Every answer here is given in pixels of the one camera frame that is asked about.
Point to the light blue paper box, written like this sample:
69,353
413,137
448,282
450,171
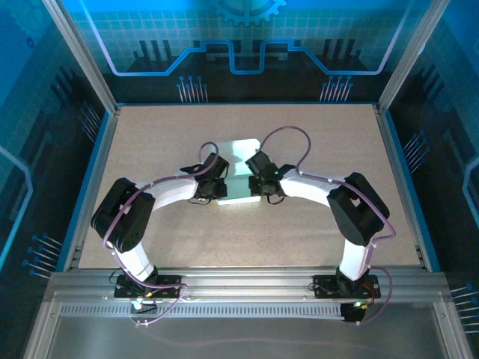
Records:
239,149

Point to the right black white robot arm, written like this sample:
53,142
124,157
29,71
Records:
355,213

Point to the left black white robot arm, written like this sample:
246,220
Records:
123,217

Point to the aluminium cross beam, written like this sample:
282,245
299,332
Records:
243,280

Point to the grey metal plate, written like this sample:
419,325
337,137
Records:
243,336

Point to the aluminium side rail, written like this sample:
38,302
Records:
391,149
105,149

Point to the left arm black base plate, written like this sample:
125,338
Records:
168,286

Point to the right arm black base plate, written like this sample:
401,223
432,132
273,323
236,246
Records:
325,286

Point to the aluminium corner post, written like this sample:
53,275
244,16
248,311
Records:
86,63
408,60

